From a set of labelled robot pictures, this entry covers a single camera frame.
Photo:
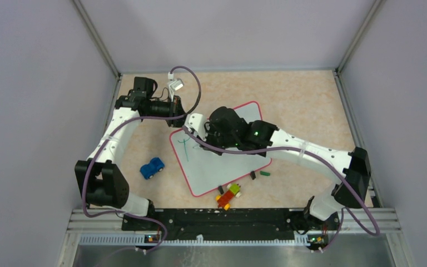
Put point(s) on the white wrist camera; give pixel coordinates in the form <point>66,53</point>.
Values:
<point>195,123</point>
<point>173,84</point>

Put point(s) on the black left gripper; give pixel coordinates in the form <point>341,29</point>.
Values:
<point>175,107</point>

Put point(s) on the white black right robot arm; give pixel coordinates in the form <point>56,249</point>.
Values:
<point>349,171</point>

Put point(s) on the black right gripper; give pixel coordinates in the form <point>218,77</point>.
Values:
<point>209,128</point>

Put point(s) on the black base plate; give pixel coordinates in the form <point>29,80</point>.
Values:
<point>244,224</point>

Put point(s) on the blue toy car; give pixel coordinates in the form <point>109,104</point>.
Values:
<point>153,167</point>

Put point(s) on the pink-framed whiteboard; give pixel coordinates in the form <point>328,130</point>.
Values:
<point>205,171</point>

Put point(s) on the red yellow toy brick car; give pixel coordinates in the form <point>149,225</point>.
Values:
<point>223,200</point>

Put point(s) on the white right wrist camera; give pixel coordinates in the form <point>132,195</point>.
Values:
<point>195,123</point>

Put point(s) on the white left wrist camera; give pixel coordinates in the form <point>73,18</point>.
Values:
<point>173,84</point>

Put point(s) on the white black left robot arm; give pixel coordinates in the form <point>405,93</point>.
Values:
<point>100,180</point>

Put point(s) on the aluminium frame rail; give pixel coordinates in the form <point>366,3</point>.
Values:
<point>105,229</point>

